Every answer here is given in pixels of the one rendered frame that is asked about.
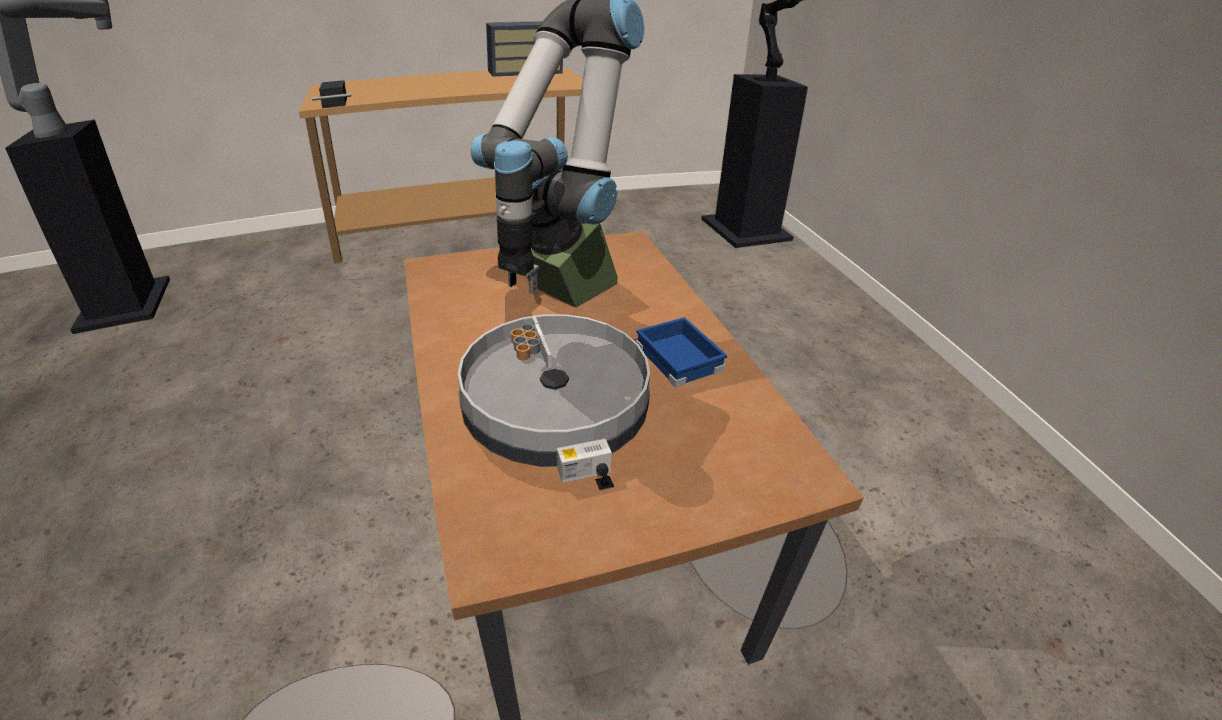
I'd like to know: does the blue crate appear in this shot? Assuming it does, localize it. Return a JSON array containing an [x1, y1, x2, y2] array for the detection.
[[635, 317, 727, 388]]

